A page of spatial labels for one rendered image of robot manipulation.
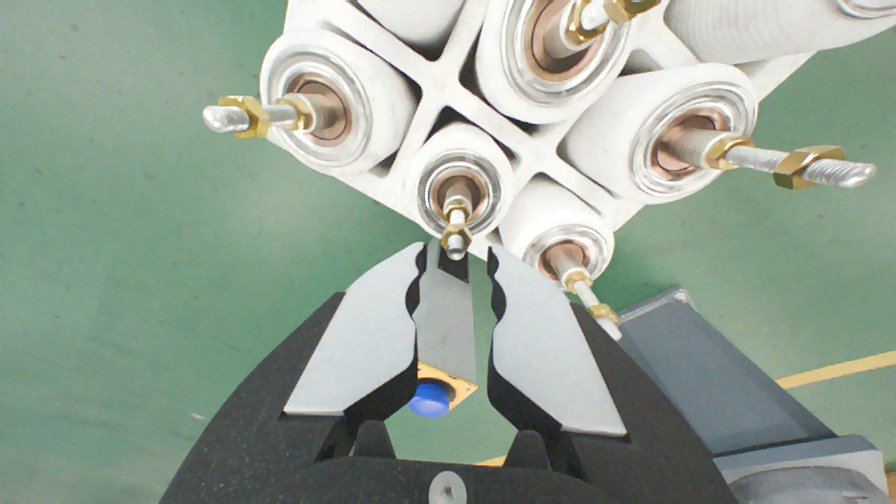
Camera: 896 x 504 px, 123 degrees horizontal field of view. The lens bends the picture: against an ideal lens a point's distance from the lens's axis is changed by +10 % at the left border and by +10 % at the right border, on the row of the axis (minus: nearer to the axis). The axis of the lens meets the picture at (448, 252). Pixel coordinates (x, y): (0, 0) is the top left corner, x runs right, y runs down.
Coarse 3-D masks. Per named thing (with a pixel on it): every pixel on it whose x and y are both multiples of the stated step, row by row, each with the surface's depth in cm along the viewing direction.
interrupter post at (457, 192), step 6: (456, 186) 19; (462, 186) 19; (450, 192) 19; (456, 192) 18; (462, 192) 18; (468, 192) 19; (450, 198) 17; (456, 198) 17; (462, 198) 17; (468, 198) 18; (444, 204) 18; (468, 204) 17; (444, 210) 18
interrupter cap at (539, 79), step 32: (512, 0) 14; (544, 0) 14; (512, 32) 15; (544, 32) 15; (608, 32) 14; (512, 64) 15; (544, 64) 15; (576, 64) 15; (608, 64) 15; (544, 96) 16; (576, 96) 16
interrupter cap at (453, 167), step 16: (432, 160) 18; (448, 160) 19; (464, 160) 18; (480, 160) 18; (432, 176) 19; (448, 176) 19; (464, 176) 19; (480, 176) 19; (496, 176) 19; (416, 192) 20; (432, 192) 20; (480, 192) 20; (496, 192) 20; (432, 208) 21; (480, 208) 20; (496, 208) 20; (432, 224) 21; (480, 224) 21
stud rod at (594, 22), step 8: (600, 0) 10; (640, 0) 8; (584, 8) 11; (592, 8) 10; (600, 8) 10; (584, 16) 11; (592, 16) 10; (600, 16) 10; (608, 16) 10; (584, 24) 11; (592, 24) 11; (600, 24) 11
